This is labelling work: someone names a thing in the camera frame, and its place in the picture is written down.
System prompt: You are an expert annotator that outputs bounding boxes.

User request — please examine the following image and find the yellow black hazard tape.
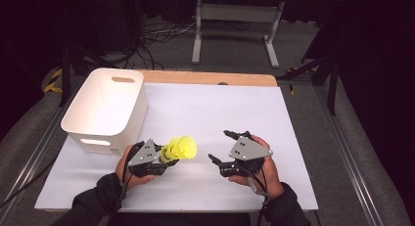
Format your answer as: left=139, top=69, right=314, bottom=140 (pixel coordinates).
left=43, top=68, right=64, bottom=94

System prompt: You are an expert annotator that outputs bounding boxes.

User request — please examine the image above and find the hand-held gripper cable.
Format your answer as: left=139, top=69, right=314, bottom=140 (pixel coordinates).
left=120, top=140, right=145, bottom=201
left=243, top=173, right=272, bottom=226

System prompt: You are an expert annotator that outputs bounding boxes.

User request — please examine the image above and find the black tripod stand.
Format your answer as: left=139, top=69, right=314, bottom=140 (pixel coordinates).
left=277, top=54, right=341, bottom=116
left=58, top=44, right=119, bottom=107

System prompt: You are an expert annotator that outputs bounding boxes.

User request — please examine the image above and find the grey metal stand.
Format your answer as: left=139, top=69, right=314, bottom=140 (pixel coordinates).
left=191, top=0, right=286, bottom=69

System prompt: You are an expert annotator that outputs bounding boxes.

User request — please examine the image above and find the person's left hand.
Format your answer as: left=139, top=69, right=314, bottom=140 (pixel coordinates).
left=115, top=144, right=157, bottom=192

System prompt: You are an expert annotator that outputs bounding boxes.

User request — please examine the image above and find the person's right hand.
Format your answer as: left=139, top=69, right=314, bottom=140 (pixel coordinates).
left=228, top=135, right=285, bottom=200

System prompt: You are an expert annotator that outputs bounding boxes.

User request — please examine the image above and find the right hand-held gripper cable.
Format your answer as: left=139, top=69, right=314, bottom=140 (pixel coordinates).
left=243, top=173, right=272, bottom=226

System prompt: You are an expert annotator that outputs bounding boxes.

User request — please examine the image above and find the bundle of black floor cables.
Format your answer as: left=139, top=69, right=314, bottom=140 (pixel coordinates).
left=123, top=20, right=197, bottom=71

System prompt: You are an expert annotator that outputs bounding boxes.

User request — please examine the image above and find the yellow plastic shuttlecock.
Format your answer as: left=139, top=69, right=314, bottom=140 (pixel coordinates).
left=165, top=136, right=184, bottom=158
left=172, top=135, right=199, bottom=160
left=159, top=147, right=177, bottom=164

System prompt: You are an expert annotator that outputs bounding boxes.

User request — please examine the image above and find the left hand-held gripper cable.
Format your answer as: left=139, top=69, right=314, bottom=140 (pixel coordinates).
left=120, top=140, right=145, bottom=201

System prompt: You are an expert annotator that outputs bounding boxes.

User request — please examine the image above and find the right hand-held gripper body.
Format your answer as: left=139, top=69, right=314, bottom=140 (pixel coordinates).
left=218, top=131, right=274, bottom=178

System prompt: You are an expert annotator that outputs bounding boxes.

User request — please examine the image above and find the white plastic storage bin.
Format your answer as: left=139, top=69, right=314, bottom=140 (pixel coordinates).
left=60, top=68, right=150, bottom=157

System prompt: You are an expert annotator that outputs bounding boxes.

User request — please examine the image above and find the aluminium floor rail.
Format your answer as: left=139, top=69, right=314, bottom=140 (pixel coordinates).
left=313, top=85, right=384, bottom=226
left=0, top=85, right=86, bottom=226

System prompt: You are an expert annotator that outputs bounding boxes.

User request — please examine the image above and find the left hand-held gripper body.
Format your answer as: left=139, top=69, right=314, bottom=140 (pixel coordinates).
left=127, top=138, right=166, bottom=178

